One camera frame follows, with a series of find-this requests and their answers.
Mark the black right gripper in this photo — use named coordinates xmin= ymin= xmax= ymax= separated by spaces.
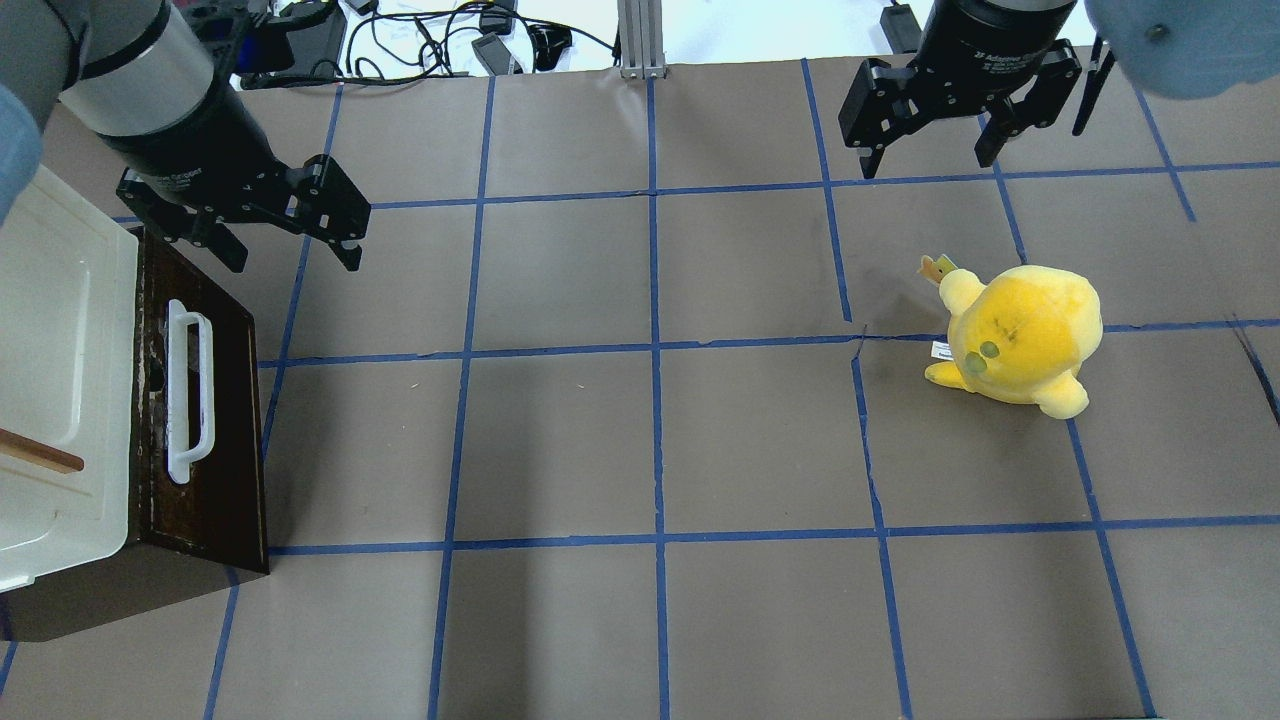
xmin=838 ymin=1 xmax=1082 ymax=181

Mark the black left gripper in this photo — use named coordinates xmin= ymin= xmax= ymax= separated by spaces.
xmin=116 ymin=154 xmax=371 ymax=273

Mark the white drawer handle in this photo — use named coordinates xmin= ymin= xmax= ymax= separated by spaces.
xmin=165 ymin=299 xmax=218 ymax=486

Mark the dark brown wooden drawer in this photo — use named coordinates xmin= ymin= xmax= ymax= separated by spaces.
xmin=131 ymin=228 xmax=269 ymax=577

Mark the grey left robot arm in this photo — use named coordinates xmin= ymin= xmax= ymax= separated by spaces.
xmin=3 ymin=1 xmax=371 ymax=272

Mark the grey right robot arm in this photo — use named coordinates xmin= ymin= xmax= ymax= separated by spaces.
xmin=838 ymin=1 xmax=1279 ymax=179

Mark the yellow plush toy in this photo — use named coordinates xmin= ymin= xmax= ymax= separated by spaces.
xmin=919 ymin=255 xmax=1105 ymax=420

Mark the cream plastic storage box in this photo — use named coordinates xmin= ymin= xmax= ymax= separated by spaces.
xmin=1 ymin=167 xmax=140 ymax=591

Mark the black power adapter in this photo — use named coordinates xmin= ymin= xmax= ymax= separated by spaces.
xmin=471 ymin=33 xmax=525 ymax=76

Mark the brown wooden stick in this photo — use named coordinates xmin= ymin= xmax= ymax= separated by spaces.
xmin=0 ymin=428 xmax=84 ymax=475

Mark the aluminium frame post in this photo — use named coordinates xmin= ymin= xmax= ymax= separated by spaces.
xmin=616 ymin=0 xmax=668 ymax=81

